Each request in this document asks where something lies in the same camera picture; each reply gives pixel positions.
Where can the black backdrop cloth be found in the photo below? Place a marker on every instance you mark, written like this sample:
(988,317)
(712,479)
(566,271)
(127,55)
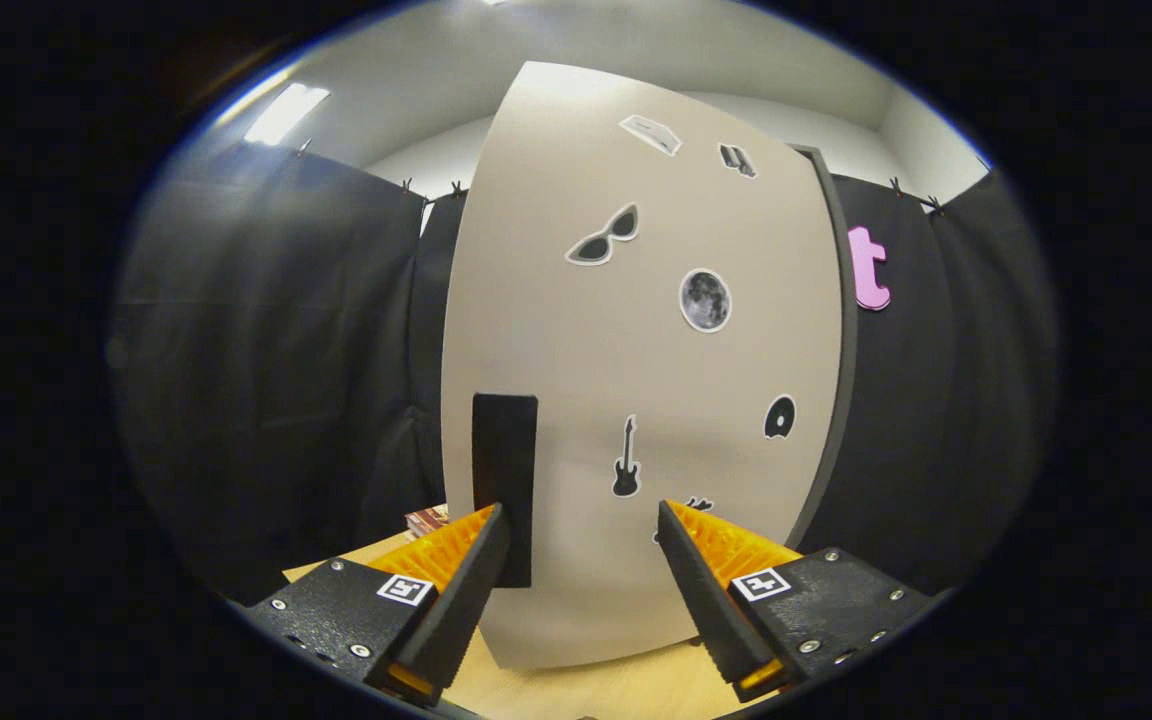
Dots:
(266,350)

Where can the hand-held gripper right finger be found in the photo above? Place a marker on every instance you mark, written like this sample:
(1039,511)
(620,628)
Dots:
(701,600)

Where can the narrow ceiling light panel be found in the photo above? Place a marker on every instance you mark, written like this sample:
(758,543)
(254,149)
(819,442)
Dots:
(284,113)

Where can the row of black clips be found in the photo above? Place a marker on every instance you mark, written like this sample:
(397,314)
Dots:
(456,188)

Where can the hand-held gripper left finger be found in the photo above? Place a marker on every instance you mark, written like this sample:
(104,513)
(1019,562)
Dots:
(466,610)

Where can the grey shoe cabinet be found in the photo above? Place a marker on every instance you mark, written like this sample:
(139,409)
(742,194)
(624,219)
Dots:
(844,330)

